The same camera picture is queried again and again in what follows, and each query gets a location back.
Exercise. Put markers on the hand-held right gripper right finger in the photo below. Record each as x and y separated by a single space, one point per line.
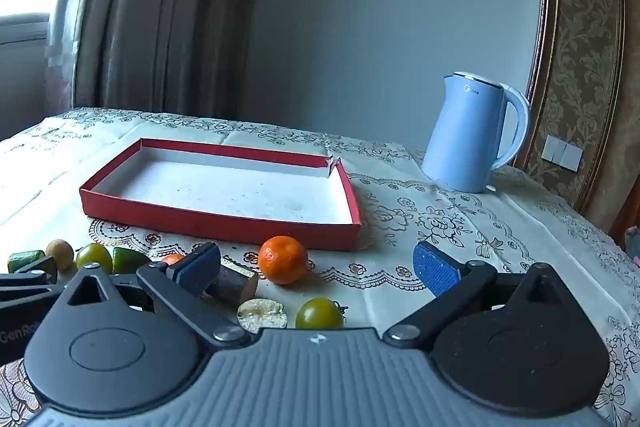
435 269

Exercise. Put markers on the sheer white curtain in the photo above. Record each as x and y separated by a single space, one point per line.
62 32

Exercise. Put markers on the light blue electric kettle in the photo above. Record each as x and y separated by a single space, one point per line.
465 132

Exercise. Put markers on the brown longan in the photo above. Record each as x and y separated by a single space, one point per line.
60 253

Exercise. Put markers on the brown patterned curtain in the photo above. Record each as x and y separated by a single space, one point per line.
165 7

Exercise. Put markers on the cream floral tablecloth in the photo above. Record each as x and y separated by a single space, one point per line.
450 217

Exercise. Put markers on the orange mandarin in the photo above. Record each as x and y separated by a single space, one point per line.
172 259
282 259

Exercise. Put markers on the green tomato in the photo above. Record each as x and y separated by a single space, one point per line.
94 256
317 313

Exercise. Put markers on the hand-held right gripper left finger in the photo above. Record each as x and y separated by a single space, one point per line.
197 268

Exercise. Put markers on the green cucumber piece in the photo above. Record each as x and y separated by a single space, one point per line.
125 259
20 261

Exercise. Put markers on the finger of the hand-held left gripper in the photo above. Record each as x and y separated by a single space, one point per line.
35 277

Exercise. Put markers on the grey window frame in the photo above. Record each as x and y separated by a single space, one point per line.
22 32

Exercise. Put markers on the gold wall trim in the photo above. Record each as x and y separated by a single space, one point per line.
549 7

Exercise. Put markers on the red cardboard box lid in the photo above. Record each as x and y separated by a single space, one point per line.
225 187

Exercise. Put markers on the white wall switch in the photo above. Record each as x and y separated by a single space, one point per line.
562 152

